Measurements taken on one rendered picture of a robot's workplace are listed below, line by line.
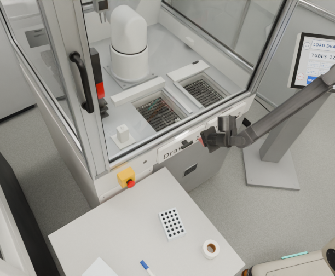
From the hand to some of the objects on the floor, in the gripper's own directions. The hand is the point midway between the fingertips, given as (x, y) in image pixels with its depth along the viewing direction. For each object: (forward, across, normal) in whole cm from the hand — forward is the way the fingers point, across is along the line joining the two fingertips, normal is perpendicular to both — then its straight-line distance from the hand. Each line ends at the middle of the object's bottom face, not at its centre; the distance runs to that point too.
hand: (200, 138), depth 121 cm
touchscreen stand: (+63, +73, +101) cm, 140 cm away
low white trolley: (+54, +86, -42) cm, 110 cm away
